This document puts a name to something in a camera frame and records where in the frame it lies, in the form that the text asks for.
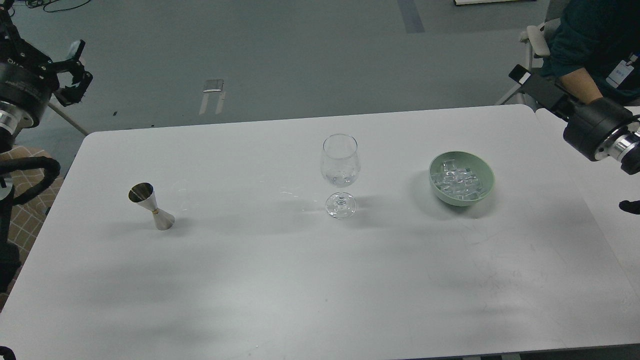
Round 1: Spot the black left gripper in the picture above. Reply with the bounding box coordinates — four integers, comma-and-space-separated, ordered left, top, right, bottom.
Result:
0, 0, 93, 132

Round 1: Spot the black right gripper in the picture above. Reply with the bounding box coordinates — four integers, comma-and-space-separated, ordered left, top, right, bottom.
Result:
509, 64, 639, 163

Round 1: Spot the steel cocktail jigger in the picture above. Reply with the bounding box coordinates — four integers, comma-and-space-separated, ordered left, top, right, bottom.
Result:
128, 182, 175, 231

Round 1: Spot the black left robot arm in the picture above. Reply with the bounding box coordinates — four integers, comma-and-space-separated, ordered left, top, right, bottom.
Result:
0, 0, 93, 292

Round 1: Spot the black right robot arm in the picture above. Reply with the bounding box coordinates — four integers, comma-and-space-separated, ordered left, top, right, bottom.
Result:
509, 64, 640, 175

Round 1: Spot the pile of clear ice cubes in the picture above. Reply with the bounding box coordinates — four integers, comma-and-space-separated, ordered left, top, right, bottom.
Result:
430, 159, 489, 201

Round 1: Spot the clear wine glass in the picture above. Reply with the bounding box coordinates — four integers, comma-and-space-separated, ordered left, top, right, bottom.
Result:
320, 133, 361, 220

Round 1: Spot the grey office chair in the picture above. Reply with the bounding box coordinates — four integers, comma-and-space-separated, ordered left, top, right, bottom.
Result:
495, 0, 569, 111

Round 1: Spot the person in teal shirt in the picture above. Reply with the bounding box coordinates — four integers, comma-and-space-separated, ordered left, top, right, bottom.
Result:
540, 0, 640, 106

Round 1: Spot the green bowl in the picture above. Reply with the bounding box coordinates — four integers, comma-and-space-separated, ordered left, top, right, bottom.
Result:
429, 151, 496, 207

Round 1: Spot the checkered beige cushion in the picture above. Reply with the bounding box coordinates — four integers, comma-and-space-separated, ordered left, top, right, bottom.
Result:
0, 145, 65, 311

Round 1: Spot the metal floor plate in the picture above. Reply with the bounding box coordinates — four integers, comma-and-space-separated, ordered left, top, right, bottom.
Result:
202, 79, 224, 93

